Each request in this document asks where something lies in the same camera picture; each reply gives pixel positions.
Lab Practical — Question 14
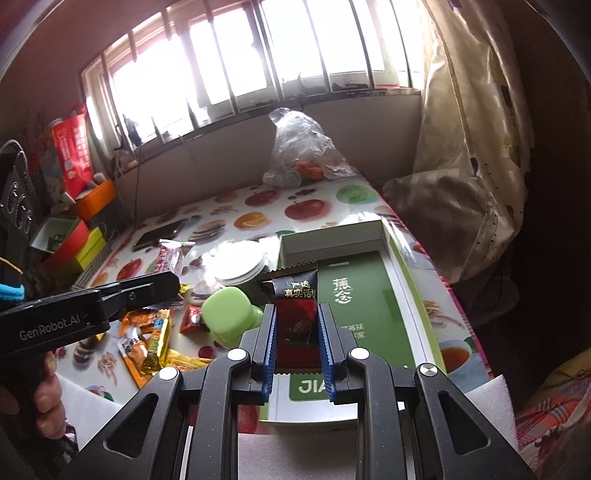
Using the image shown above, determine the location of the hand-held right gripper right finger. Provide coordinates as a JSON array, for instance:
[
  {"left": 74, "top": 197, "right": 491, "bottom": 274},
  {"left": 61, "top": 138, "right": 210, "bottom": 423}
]
[{"left": 318, "top": 303, "right": 537, "bottom": 480}]

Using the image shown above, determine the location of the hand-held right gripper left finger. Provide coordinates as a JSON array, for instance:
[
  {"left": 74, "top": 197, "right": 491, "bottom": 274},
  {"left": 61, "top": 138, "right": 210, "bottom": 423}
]
[{"left": 56, "top": 304, "right": 279, "bottom": 480}]

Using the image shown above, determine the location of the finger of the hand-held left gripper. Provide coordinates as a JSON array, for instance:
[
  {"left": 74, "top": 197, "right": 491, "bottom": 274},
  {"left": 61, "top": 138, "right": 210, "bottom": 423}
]
[
  {"left": 69, "top": 271, "right": 178, "bottom": 294},
  {"left": 102, "top": 276, "right": 182, "bottom": 325}
]

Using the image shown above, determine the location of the orange and clear snack packet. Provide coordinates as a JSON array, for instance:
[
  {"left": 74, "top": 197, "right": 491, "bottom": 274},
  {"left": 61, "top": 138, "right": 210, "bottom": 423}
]
[{"left": 120, "top": 309, "right": 161, "bottom": 335}]

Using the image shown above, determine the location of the maroon snack bar packet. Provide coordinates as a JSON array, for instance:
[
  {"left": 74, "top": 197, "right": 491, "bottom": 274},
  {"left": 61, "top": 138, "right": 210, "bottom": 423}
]
[{"left": 158, "top": 239, "right": 197, "bottom": 278}]

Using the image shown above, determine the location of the yellow packet with green logo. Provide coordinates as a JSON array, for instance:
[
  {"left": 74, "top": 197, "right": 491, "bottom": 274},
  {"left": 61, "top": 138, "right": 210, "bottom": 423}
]
[{"left": 142, "top": 315, "right": 172, "bottom": 376}]

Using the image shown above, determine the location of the black and red snack packet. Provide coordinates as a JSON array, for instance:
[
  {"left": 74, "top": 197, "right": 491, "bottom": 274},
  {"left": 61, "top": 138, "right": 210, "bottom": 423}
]
[{"left": 257, "top": 259, "right": 322, "bottom": 376}]

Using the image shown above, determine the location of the small red snack packet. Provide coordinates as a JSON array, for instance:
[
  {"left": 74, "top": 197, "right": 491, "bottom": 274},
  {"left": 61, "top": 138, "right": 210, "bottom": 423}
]
[{"left": 179, "top": 305, "right": 211, "bottom": 334}]

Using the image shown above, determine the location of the orange and white snack pouch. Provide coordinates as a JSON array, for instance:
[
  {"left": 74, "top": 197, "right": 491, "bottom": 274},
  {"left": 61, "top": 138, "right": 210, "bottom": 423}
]
[{"left": 119, "top": 333, "right": 154, "bottom": 389}]

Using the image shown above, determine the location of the yellow snack packet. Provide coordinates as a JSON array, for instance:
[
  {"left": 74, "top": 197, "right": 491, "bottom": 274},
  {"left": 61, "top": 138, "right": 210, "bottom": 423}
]
[{"left": 159, "top": 349, "right": 214, "bottom": 373}]

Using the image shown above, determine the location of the green cardboard box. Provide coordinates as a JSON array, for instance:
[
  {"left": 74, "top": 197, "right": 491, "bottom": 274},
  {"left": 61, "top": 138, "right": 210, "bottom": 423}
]
[{"left": 257, "top": 217, "right": 448, "bottom": 424}]

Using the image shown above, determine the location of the person's left hand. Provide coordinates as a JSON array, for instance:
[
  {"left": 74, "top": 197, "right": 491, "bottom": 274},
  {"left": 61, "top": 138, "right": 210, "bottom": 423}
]
[{"left": 34, "top": 351, "right": 79, "bottom": 440}]

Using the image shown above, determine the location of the black phone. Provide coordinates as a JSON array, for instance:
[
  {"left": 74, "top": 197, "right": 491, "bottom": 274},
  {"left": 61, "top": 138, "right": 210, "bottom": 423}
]
[{"left": 131, "top": 219, "right": 186, "bottom": 253}]

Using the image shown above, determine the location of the lime green box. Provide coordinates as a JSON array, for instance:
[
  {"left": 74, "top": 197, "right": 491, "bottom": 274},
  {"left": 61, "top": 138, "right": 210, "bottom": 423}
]
[{"left": 73, "top": 227, "right": 110, "bottom": 271}]

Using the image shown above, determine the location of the green lidded glass jar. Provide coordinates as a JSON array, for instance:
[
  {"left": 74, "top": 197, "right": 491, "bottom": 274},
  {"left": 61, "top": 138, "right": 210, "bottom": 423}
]
[{"left": 202, "top": 286, "right": 265, "bottom": 350}]

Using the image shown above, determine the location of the red box with green inside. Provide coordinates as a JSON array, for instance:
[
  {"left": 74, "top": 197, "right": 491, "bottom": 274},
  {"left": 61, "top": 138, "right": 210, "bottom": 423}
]
[{"left": 29, "top": 216, "right": 92, "bottom": 274}]

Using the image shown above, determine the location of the orange storage box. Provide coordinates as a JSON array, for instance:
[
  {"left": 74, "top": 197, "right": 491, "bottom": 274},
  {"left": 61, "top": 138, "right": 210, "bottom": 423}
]
[{"left": 69, "top": 179, "right": 119, "bottom": 221}]

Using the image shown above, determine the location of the clear plastic lidded container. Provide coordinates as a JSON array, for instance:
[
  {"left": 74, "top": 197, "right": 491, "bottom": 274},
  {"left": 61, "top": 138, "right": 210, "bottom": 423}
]
[{"left": 203, "top": 239, "right": 269, "bottom": 285}]

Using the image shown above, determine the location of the red printed bag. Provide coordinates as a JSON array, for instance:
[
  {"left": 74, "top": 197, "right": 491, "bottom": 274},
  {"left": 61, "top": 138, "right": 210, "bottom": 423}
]
[{"left": 48, "top": 104, "right": 94, "bottom": 195}]

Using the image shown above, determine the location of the fruit print tablecloth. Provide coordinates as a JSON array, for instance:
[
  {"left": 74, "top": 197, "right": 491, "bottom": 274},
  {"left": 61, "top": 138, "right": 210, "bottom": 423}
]
[{"left": 46, "top": 176, "right": 493, "bottom": 435}]

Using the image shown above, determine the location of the white foam sheet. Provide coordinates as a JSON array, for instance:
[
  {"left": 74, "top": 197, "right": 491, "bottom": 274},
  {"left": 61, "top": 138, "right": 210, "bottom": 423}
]
[{"left": 60, "top": 371, "right": 516, "bottom": 480}]

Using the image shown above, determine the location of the clear plastic bag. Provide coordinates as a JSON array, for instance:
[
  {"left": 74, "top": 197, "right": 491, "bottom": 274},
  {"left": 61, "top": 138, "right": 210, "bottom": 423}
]
[{"left": 262, "top": 107, "right": 357, "bottom": 186}]

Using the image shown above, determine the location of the colourful blanket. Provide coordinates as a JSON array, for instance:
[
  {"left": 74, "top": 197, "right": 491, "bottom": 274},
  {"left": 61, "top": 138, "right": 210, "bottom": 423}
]
[{"left": 514, "top": 350, "right": 591, "bottom": 480}]

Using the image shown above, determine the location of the window with metal bars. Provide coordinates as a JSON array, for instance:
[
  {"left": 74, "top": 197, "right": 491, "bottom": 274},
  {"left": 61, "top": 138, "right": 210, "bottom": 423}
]
[{"left": 81, "top": 0, "right": 431, "bottom": 154}]

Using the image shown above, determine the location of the cream patterned curtain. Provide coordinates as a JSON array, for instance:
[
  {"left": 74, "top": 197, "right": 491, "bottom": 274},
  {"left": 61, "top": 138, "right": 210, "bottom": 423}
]
[{"left": 412, "top": 0, "right": 533, "bottom": 283}]

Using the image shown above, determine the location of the wooden wardrobe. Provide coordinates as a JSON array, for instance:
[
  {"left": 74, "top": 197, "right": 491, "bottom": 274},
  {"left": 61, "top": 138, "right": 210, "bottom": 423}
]
[{"left": 502, "top": 0, "right": 591, "bottom": 324}]

